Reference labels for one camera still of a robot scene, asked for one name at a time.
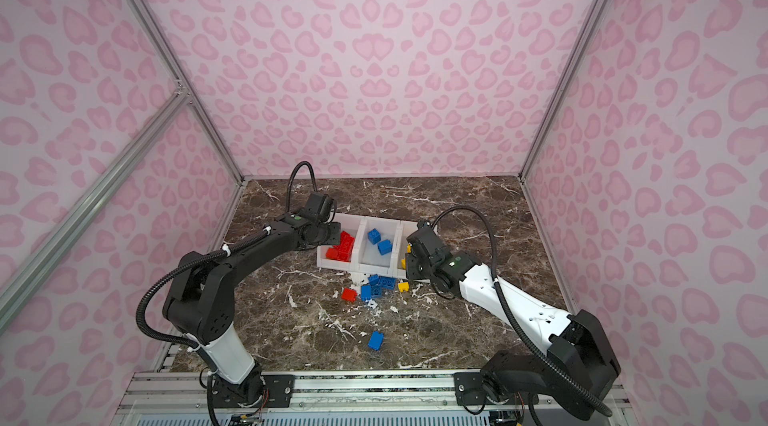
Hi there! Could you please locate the long red lego brick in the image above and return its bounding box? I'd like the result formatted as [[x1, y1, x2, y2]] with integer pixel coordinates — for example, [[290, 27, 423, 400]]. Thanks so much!
[[325, 231, 355, 262]]

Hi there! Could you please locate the blue lego brick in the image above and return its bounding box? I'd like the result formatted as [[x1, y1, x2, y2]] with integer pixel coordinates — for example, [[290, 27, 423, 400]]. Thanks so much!
[[377, 239, 393, 256], [360, 284, 373, 301], [368, 331, 384, 351], [368, 274, 396, 290], [367, 228, 381, 245]]

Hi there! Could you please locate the red lego brick square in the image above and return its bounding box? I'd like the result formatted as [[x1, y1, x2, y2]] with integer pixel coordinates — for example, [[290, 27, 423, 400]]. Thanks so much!
[[341, 288, 358, 302]]

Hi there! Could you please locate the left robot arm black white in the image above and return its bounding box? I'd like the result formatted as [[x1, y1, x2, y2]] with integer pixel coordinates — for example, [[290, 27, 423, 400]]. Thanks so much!
[[162, 192, 341, 408]]

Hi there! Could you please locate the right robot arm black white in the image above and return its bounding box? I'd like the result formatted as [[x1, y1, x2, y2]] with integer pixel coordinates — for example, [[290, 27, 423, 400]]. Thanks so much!
[[405, 220, 621, 421]]

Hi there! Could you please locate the white three-compartment bin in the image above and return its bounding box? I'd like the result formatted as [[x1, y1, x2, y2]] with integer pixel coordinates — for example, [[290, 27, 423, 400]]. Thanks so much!
[[316, 213, 417, 280]]

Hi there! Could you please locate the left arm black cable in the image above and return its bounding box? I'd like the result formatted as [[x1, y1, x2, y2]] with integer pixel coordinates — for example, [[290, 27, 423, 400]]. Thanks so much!
[[135, 160, 319, 349]]

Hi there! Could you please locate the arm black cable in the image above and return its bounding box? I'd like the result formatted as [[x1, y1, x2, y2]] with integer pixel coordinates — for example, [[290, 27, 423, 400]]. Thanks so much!
[[135, 160, 319, 349], [430, 205, 613, 418]]

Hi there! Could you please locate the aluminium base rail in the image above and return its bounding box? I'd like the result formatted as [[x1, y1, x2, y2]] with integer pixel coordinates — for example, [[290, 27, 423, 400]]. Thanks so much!
[[110, 367, 637, 426]]

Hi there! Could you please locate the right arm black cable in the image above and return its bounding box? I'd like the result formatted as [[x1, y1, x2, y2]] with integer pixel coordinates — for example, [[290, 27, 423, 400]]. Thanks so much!
[[430, 205, 613, 418]]

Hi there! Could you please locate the aluminium frame strut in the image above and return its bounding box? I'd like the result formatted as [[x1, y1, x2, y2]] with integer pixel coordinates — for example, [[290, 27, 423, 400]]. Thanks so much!
[[1, 88, 188, 331]]

